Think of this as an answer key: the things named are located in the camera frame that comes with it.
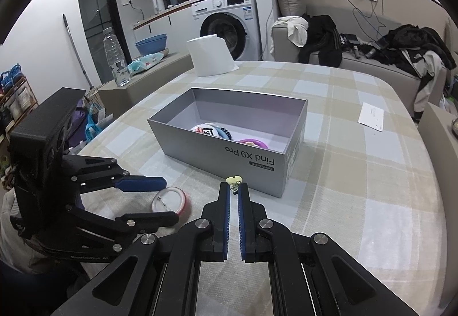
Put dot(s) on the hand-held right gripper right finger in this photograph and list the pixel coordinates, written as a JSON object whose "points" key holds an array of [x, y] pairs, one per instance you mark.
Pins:
{"points": [[242, 223]]}

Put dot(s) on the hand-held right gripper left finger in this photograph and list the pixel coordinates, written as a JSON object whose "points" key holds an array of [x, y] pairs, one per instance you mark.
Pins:
{"points": [[226, 219]]}

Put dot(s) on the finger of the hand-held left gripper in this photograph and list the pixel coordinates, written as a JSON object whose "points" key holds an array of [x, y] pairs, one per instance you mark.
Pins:
{"points": [[143, 183], [154, 219]]}

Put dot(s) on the red rimmed pin badge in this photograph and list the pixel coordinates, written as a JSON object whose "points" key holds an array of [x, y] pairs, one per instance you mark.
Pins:
{"points": [[171, 199]]}

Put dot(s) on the small yellow green charm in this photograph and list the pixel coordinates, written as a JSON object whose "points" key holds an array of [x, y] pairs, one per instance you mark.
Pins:
{"points": [[233, 180]]}

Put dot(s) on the grey cardboard box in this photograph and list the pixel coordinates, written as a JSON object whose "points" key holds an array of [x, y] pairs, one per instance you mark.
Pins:
{"points": [[214, 162]]}

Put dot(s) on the light blue bangle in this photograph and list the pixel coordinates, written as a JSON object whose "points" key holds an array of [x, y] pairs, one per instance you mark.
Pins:
{"points": [[229, 137]]}

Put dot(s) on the pink bangle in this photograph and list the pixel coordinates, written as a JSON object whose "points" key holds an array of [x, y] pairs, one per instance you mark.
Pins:
{"points": [[250, 140]]}

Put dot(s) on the printed white pin badge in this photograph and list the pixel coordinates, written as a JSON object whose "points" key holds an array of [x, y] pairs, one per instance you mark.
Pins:
{"points": [[209, 130]]}

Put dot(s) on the purple bag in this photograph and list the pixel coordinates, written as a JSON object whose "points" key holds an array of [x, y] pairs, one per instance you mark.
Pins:
{"points": [[78, 122]]}

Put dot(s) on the shoe rack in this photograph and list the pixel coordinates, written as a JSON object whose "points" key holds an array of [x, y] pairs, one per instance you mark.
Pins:
{"points": [[16, 101]]}

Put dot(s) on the blue mesh basket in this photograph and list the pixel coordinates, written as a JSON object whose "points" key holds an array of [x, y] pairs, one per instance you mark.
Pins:
{"points": [[93, 126]]}

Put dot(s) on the beige upholstered bench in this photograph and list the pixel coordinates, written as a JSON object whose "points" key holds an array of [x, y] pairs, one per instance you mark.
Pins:
{"points": [[442, 144], [150, 83]]}

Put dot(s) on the checked beige tablecloth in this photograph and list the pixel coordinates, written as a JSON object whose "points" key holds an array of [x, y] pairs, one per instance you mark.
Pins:
{"points": [[340, 176]]}

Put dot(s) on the clear water bottle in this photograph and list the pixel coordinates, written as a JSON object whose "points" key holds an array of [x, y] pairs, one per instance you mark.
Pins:
{"points": [[116, 58]]}

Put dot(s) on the wet wipes pack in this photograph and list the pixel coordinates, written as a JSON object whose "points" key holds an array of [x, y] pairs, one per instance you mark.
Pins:
{"points": [[146, 61]]}

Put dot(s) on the blue basin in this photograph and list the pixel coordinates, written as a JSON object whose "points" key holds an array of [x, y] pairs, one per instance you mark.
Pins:
{"points": [[152, 44]]}

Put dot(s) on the dark glass door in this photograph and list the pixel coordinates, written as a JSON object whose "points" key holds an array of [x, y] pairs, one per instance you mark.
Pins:
{"points": [[96, 15]]}

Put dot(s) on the white tissue roll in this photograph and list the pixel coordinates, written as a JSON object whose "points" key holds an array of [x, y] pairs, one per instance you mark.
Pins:
{"points": [[211, 54]]}

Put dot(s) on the white paper card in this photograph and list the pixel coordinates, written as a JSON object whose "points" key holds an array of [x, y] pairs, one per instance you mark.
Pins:
{"points": [[372, 117]]}

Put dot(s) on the white kettle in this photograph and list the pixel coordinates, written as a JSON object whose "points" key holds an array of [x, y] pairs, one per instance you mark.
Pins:
{"points": [[159, 4]]}

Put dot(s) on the white washing machine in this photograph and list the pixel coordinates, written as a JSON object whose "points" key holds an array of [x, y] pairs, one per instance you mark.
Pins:
{"points": [[247, 33]]}

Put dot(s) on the white garment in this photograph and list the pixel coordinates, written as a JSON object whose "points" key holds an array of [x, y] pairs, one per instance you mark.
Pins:
{"points": [[297, 31]]}

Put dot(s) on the black striped garment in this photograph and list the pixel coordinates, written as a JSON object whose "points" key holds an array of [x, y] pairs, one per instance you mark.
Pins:
{"points": [[322, 40]]}

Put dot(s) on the beige sofa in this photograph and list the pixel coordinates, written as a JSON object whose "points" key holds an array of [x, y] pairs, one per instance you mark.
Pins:
{"points": [[372, 69]]}

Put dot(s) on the black square device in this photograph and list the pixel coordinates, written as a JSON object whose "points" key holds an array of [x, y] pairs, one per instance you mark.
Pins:
{"points": [[352, 40]]}

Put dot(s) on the white grey jacket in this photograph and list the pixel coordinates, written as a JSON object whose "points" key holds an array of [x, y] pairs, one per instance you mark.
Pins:
{"points": [[425, 69]]}

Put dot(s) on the black jacket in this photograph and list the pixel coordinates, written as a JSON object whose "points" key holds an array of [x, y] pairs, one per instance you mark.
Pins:
{"points": [[411, 36]]}

